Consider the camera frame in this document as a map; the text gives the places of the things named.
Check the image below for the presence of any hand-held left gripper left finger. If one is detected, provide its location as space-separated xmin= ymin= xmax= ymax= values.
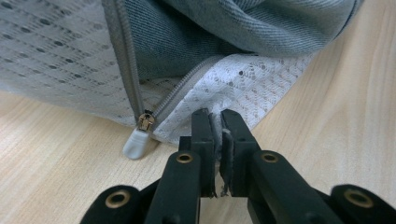
xmin=178 ymin=107 xmax=218 ymax=199

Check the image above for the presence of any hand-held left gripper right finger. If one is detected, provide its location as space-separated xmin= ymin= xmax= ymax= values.
xmin=219 ymin=108 xmax=263 ymax=198

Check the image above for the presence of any white mesh laundry bag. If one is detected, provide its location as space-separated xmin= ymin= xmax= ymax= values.
xmin=0 ymin=0 xmax=316 ymax=161

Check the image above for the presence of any blue denim garment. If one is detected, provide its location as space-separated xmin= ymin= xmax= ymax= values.
xmin=123 ymin=0 xmax=364 ymax=81

